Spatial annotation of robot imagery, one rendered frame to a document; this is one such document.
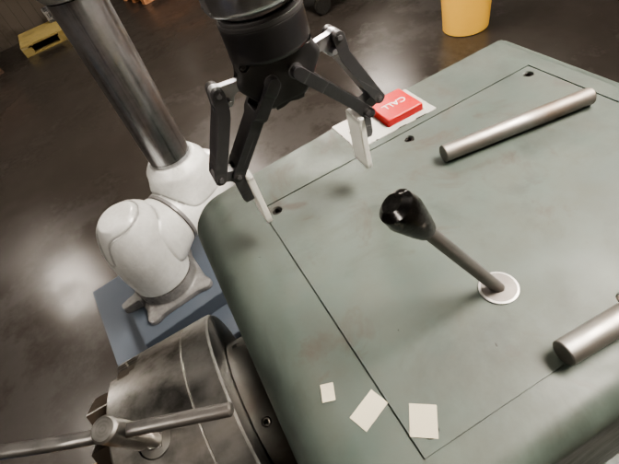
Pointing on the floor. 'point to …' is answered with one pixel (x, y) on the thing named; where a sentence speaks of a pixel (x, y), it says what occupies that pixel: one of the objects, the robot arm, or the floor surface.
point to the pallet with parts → (40, 35)
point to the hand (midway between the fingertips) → (313, 180)
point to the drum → (465, 17)
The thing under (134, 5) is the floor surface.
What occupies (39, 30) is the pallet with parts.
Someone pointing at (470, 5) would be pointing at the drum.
